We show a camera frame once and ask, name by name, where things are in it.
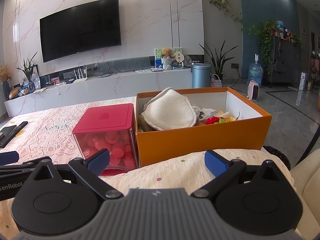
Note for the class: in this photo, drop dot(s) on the paper sheets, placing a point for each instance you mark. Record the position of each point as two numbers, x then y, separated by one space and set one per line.
40 90

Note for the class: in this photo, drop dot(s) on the black picture frame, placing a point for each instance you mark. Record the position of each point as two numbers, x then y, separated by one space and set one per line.
37 76

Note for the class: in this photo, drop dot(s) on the black wall television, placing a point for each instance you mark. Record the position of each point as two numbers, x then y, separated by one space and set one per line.
80 30

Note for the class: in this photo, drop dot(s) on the trailing pothos plant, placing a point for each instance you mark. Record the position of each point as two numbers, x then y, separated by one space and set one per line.
265 37

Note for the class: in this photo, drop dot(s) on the hanging vine plant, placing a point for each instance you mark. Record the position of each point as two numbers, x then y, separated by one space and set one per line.
220 2

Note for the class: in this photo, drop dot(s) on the green painted picture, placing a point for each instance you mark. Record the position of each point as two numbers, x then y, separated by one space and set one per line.
157 55

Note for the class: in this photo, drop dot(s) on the pink space heater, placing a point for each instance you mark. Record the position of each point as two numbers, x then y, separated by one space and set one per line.
253 91

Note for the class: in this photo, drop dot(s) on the snack bags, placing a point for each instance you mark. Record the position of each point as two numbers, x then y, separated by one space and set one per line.
25 89

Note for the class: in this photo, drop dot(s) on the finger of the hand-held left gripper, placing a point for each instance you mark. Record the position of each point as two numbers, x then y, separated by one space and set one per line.
8 158
25 166

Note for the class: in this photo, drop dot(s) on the white wifi router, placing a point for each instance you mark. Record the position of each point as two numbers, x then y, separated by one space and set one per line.
81 80

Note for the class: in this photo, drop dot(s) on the dried yellow flowers vase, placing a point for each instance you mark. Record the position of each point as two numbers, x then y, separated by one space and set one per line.
6 90

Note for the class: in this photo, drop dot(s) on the golden ornament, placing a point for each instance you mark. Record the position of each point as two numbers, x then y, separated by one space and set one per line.
15 93

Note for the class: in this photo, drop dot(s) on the red lidded clear box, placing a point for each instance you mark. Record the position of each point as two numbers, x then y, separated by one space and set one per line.
105 117

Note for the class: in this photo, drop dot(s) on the white set-top box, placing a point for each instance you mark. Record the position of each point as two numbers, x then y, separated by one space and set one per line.
157 69

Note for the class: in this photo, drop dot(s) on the blue metal trash can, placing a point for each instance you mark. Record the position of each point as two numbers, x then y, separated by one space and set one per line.
201 76

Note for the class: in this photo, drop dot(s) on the cream dotted blanket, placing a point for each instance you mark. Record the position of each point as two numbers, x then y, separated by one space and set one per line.
175 170

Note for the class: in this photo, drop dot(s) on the dark grey cabinet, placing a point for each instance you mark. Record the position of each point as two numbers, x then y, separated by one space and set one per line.
285 60

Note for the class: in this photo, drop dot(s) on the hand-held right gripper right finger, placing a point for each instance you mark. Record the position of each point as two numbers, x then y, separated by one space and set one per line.
215 162

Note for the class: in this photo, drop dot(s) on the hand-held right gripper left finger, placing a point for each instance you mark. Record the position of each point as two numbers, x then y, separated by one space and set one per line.
100 160

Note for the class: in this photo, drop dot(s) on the red green crochet toy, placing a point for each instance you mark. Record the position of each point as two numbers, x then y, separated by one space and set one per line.
212 120

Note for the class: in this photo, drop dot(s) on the tall leafy potted plant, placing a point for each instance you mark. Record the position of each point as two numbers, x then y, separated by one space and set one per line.
220 60

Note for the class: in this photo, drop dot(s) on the white terry cloth pad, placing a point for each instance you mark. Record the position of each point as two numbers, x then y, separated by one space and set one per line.
170 112

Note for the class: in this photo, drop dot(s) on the white blue canister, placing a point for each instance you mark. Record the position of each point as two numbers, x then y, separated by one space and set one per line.
280 26

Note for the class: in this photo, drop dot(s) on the beige sofa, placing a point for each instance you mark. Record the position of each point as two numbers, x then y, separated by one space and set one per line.
310 185

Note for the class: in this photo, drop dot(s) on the orange cardboard box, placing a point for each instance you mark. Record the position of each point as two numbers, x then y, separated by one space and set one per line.
200 140

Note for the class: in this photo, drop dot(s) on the yellow cloth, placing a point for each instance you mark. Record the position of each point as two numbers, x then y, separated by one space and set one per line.
226 116

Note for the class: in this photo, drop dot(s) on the small pink photo frame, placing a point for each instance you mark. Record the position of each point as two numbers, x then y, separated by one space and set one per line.
55 81

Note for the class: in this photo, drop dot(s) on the blue water jug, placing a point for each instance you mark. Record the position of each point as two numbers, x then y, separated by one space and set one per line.
255 73

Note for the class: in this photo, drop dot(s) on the black remote control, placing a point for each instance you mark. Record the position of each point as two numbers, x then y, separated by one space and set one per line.
17 130

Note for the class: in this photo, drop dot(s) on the black mesh basket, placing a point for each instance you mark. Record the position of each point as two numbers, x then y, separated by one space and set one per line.
280 155

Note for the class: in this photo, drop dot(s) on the white marble tv console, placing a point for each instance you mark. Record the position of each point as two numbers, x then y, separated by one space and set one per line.
100 85

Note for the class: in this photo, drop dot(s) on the round paper fan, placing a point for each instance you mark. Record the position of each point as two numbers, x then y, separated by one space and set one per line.
178 56

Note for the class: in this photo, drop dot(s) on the green plant glass vase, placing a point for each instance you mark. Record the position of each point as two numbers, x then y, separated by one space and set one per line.
31 86

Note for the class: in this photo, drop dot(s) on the black wall outlet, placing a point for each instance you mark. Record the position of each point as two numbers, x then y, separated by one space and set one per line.
235 66

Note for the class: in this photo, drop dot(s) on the teddy bear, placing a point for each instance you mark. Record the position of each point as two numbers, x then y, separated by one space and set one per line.
166 52

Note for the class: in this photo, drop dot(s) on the black tablet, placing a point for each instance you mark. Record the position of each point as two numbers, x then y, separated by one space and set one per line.
8 128

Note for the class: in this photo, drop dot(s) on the silver box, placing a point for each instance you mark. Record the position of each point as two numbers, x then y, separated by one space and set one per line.
2 136

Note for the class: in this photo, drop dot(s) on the woven basket bag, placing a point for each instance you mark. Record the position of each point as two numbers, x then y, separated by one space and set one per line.
216 83

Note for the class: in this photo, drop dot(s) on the round patterned plate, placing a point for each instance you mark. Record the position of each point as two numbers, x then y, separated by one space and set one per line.
188 60

